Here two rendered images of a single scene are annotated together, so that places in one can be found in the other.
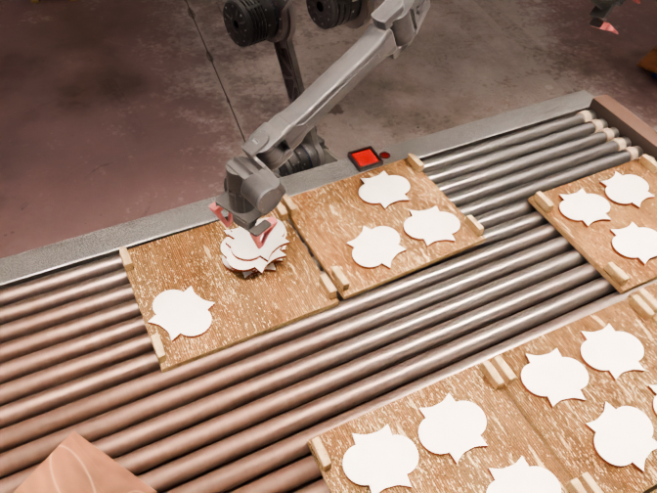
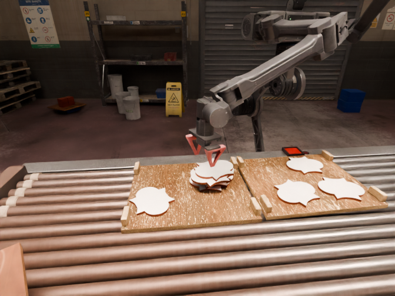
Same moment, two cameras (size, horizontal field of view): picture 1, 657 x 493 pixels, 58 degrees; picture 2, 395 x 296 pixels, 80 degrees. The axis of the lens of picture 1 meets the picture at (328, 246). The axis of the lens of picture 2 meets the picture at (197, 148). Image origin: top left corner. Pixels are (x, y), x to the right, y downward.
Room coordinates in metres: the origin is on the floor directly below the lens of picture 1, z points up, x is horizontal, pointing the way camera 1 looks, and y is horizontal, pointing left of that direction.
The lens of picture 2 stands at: (0.25, -0.07, 1.43)
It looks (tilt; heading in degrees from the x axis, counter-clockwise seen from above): 27 degrees down; 23
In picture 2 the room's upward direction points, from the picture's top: straight up
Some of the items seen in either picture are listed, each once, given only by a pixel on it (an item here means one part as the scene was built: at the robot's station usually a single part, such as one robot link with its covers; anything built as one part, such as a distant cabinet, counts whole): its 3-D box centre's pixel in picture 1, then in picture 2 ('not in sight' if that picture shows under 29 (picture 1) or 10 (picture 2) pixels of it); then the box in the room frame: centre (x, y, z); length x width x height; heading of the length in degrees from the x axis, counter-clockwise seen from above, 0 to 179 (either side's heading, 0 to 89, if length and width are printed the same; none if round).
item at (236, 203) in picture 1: (241, 197); (205, 127); (0.89, 0.19, 1.16); 0.10 x 0.07 x 0.07; 55
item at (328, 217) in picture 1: (380, 220); (300, 180); (1.08, -0.13, 0.93); 0.41 x 0.35 x 0.02; 121
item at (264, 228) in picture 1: (255, 229); (210, 152); (0.87, 0.16, 1.09); 0.07 x 0.07 x 0.09; 55
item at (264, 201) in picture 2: (340, 278); (265, 204); (0.87, -0.03, 0.95); 0.06 x 0.02 x 0.03; 31
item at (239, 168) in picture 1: (241, 176); (206, 109); (0.89, 0.18, 1.22); 0.07 x 0.06 x 0.07; 43
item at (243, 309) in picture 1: (226, 278); (188, 189); (0.86, 0.23, 0.93); 0.41 x 0.35 x 0.02; 120
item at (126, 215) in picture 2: (158, 348); (126, 215); (0.65, 0.33, 0.95); 0.06 x 0.02 x 0.03; 30
